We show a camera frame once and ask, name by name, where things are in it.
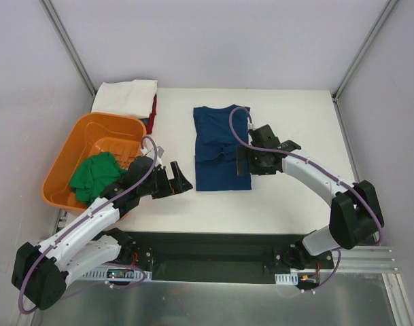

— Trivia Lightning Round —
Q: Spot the blue t shirt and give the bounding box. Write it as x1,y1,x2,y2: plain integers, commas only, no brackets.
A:
193,105,252,192

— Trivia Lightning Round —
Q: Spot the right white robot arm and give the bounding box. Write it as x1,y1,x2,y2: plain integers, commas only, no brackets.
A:
236,125,384,270

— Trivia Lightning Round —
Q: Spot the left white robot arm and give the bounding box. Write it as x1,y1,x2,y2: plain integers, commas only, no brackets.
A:
12,156,193,314

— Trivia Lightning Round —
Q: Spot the red folded t shirt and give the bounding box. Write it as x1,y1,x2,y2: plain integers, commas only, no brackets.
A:
145,95,157,134

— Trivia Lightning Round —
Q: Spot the orange plastic basket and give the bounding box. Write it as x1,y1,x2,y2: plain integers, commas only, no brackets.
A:
41,113,146,215

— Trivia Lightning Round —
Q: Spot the green t shirt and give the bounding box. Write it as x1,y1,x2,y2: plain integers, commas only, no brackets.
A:
69,152,126,205

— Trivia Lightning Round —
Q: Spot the white folded t shirt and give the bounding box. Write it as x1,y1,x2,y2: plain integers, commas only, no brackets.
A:
91,79,158,119

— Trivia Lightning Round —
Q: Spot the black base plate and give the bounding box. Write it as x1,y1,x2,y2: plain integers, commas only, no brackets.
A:
115,232,334,284

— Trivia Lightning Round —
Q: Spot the left slotted cable duct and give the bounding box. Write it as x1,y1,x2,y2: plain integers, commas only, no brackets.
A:
79,267,143,282

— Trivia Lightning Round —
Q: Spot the slotted cable duct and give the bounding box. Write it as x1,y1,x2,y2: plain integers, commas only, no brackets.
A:
79,267,143,282
275,272,298,286

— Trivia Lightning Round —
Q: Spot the right slotted cable duct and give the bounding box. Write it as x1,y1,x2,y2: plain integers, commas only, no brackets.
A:
275,272,298,286

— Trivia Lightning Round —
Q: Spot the aluminium frame rail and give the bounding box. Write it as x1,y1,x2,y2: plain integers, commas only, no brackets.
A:
338,246,400,274

